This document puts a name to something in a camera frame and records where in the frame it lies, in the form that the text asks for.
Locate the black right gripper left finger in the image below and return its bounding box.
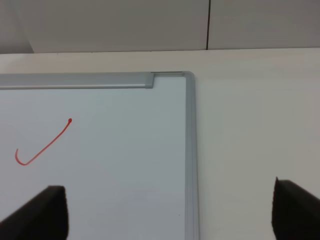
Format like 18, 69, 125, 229
0, 185, 69, 240

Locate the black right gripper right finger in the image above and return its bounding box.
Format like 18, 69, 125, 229
271, 178, 320, 240

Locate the white aluminium-framed whiteboard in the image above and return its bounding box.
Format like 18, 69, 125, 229
0, 71, 200, 240

